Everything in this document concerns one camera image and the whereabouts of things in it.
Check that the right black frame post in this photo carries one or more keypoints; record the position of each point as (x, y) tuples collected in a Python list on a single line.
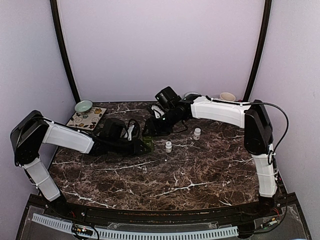
[(259, 49)]

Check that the cream floral mug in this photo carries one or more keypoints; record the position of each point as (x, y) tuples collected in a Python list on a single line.
[(226, 96)]

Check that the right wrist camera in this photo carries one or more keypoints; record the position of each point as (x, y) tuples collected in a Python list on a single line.
[(157, 110)]

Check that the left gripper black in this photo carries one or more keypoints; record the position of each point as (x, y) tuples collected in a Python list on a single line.
[(136, 147)]

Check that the white slotted cable duct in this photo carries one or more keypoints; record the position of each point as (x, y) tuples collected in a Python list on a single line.
[(121, 231)]

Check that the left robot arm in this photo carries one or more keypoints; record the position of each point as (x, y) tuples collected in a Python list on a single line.
[(35, 130)]

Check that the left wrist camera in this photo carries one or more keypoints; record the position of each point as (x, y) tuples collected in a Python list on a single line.
[(132, 130)]

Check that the white pill bottle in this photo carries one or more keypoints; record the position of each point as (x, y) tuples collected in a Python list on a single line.
[(197, 134)]

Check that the floral square plate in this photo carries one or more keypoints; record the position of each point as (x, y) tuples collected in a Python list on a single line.
[(88, 121)]

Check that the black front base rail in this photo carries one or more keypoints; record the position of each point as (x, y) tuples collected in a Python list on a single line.
[(244, 214)]

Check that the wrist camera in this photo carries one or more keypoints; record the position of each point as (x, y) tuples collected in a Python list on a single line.
[(157, 110), (132, 130)]

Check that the left black frame post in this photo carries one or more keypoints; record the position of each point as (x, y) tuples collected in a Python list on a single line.
[(63, 50)]

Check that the black frame post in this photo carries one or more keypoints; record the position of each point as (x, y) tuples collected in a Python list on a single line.
[(63, 50), (259, 49)]

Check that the pale green bowl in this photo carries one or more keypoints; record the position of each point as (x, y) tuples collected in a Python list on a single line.
[(83, 107), (190, 93)]

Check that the pale green bowl left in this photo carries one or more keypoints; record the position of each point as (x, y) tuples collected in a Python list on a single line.
[(83, 107)]

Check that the white bottle cap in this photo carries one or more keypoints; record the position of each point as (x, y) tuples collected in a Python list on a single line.
[(168, 146)]

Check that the pale green bowl right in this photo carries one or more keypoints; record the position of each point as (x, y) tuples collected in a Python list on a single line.
[(190, 93)]

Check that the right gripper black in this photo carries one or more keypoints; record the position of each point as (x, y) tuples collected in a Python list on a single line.
[(154, 127)]

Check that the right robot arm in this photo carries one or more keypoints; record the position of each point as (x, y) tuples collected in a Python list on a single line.
[(252, 117)]

